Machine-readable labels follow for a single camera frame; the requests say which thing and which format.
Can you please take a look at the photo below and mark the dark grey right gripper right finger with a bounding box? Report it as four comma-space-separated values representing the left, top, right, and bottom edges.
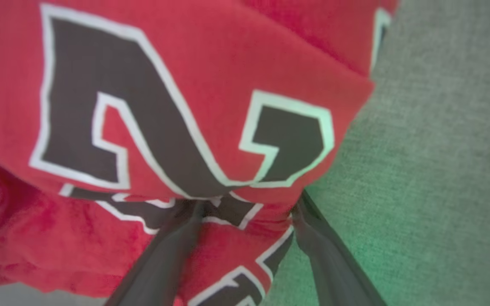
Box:
291, 189, 389, 306

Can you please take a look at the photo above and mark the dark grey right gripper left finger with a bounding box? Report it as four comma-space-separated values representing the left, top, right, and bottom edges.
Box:
104, 200, 206, 306

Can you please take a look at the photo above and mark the red jersey with white sleeves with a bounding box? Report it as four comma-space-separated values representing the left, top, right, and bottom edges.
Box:
0, 0, 399, 306

